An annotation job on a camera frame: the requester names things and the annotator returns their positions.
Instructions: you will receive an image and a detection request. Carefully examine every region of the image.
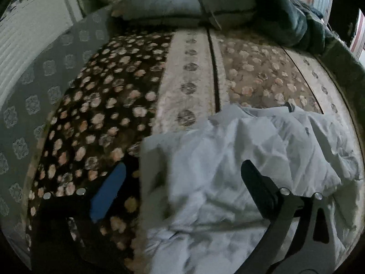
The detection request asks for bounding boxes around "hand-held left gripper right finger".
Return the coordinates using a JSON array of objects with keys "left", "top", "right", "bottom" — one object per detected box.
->
[{"left": 241, "top": 160, "right": 341, "bottom": 274}]

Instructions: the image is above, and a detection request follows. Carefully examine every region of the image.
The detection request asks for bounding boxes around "grey-blue folded quilt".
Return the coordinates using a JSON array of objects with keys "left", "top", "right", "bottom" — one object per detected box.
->
[{"left": 111, "top": 0, "right": 257, "bottom": 29}]

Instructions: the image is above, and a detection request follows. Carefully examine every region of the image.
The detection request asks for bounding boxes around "dark blue striped quilt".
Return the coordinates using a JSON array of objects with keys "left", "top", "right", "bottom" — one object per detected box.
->
[{"left": 251, "top": 0, "right": 327, "bottom": 53}]

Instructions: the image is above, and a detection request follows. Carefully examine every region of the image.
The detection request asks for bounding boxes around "white louvred wardrobe door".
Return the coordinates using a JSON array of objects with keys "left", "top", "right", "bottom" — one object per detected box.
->
[{"left": 0, "top": 0, "right": 83, "bottom": 100}]

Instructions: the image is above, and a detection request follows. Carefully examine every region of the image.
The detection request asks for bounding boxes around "light blue down jacket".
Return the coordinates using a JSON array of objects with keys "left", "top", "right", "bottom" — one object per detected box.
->
[{"left": 140, "top": 103, "right": 361, "bottom": 274}]

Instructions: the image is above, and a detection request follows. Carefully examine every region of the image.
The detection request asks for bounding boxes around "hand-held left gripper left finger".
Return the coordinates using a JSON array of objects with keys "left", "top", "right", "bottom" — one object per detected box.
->
[{"left": 30, "top": 161, "right": 137, "bottom": 274}]

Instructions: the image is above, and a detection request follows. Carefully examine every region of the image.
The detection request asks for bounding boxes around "floral bed blanket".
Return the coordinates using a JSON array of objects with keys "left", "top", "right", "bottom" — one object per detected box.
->
[{"left": 26, "top": 26, "right": 365, "bottom": 274}]

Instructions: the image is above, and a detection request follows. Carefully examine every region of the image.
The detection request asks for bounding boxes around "grey patterned bed side cushion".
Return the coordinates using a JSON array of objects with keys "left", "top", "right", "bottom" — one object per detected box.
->
[{"left": 316, "top": 26, "right": 365, "bottom": 83}]

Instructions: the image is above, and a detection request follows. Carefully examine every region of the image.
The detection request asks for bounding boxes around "dark floral blanket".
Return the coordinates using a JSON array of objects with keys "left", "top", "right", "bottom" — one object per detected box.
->
[{"left": 0, "top": 4, "right": 115, "bottom": 240}]

